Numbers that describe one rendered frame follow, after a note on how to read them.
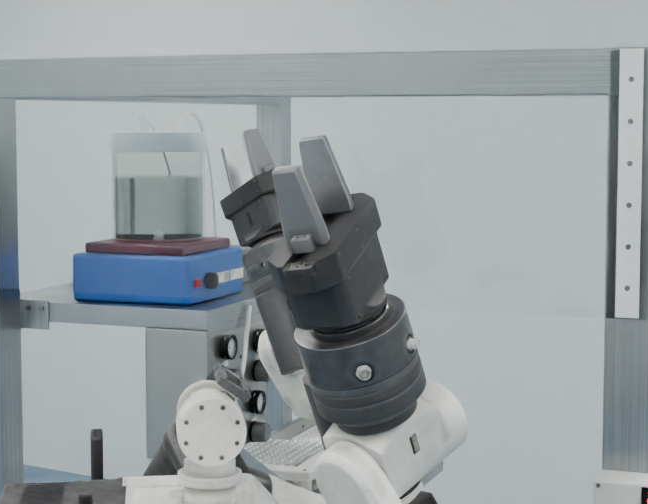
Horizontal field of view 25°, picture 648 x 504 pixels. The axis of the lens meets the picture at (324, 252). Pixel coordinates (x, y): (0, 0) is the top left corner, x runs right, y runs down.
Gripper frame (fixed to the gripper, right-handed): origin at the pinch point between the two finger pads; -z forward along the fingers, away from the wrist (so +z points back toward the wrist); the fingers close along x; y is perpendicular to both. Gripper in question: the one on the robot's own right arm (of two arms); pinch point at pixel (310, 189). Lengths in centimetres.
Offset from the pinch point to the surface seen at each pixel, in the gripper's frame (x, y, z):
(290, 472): 111, -78, 101
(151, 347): 74, -71, 53
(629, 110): 82, 4, 28
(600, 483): 59, -3, 68
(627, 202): 77, 3, 38
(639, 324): 72, 2, 53
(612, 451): 66, -3, 68
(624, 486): 59, 0, 69
